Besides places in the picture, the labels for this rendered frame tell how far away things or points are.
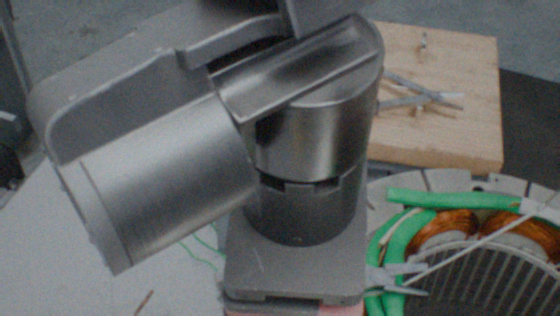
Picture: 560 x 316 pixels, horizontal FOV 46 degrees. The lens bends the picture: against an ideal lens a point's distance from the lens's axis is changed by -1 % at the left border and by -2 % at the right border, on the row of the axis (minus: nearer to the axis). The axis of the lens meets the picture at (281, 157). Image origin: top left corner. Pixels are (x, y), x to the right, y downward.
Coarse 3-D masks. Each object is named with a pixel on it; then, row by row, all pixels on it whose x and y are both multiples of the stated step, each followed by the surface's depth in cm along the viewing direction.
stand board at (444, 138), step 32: (384, 32) 73; (416, 32) 73; (448, 32) 74; (384, 64) 70; (416, 64) 70; (448, 64) 70; (480, 64) 70; (384, 96) 66; (480, 96) 67; (384, 128) 63; (416, 128) 63; (448, 128) 63; (480, 128) 64; (384, 160) 63; (416, 160) 63; (448, 160) 62; (480, 160) 61
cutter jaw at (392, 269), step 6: (384, 264) 40; (390, 264) 40; (396, 264) 40; (402, 264) 40; (408, 264) 40; (414, 264) 40; (420, 264) 40; (426, 264) 40; (390, 270) 40; (396, 270) 40; (402, 270) 40; (408, 270) 40; (414, 270) 40; (420, 270) 40
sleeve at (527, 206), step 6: (522, 198) 46; (522, 204) 46; (528, 204) 45; (534, 204) 45; (540, 204) 46; (522, 210) 45; (528, 210) 45; (546, 210) 45; (552, 210) 45; (540, 216) 45; (546, 216) 45; (552, 216) 45; (558, 216) 45; (558, 222) 45
